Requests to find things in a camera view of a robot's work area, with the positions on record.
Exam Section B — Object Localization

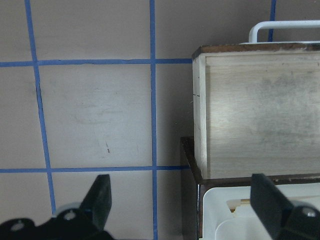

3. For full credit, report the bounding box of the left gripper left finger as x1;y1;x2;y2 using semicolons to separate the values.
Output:
79;174;112;231

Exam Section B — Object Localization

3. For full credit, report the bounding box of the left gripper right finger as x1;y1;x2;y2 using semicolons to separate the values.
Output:
250;173;320;240

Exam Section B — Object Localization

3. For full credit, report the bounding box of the open wooden drawer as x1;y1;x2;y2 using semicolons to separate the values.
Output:
192;43;320;179

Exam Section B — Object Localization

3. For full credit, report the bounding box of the white drawer handle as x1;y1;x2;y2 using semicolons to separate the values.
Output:
238;20;320;45

